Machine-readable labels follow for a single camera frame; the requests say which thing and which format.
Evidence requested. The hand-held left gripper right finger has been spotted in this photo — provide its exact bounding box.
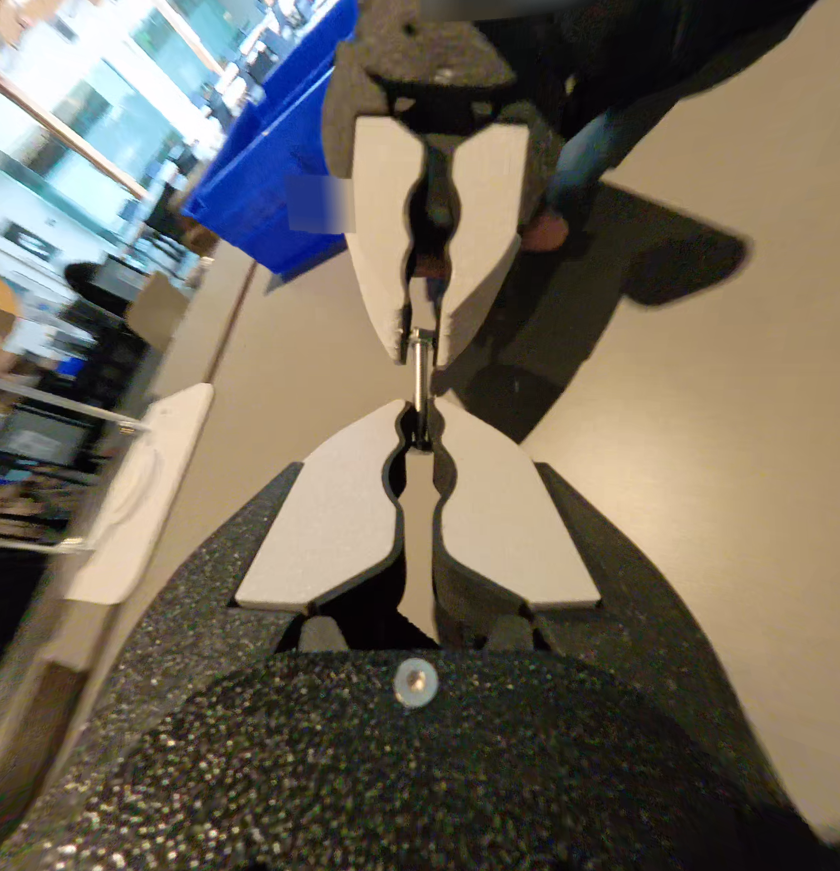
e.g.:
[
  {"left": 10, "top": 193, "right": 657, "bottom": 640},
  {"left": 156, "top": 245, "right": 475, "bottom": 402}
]
[{"left": 430, "top": 396, "right": 603, "bottom": 651}]

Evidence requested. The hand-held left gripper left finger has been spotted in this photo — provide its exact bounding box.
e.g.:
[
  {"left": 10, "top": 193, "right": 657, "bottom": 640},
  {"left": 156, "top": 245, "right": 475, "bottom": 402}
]
[{"left": 235, "top": 399, "right": 410, "bottom": 651}]

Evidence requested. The silver bolt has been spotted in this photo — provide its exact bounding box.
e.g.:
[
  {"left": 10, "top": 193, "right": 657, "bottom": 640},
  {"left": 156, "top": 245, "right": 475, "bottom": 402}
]
[{"left": 410, "top": 340, "right": 435, "bottom": 450}]

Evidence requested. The person's right hand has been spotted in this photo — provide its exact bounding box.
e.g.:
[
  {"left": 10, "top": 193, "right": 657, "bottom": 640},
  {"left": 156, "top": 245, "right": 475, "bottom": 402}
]
[{"left": 522, "top": 212, "right": 571, "bottom": 253}]

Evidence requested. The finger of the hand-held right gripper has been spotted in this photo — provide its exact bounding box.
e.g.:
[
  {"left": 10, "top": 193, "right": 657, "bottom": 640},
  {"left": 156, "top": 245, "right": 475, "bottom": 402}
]
[
  {"left": 434, "top": 122, "right": 531, "bottom": 368},
  {"left": 347, "top": 114, "right": 428, "bottom": 366}
]

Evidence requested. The blue plastic bin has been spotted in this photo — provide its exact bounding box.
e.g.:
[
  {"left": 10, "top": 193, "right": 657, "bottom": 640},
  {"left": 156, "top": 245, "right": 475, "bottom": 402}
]
[
  {"left": 216, "top": 0, "right": 360, "bottom": 137},
  {"left": 182, "top": 64, "right": 356, "bottom": 276}
]

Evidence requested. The white base board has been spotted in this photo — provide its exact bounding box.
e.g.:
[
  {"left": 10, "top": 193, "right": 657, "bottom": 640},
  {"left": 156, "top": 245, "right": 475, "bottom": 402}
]
[{"left": 63, "top": 382, "right": 215, "bottom": 607}]

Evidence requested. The person's right forearm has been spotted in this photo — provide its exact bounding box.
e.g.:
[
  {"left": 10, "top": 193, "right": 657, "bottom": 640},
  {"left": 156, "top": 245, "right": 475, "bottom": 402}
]
[{"left": 474, "top": 0, "right": 822, "bottom": 171}]

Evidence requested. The black wall poster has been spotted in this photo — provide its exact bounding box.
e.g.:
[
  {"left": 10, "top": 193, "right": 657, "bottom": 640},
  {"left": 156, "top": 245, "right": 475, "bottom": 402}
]
[{"left": 0, "top": 221, "right": 60, "bottom": 263}]

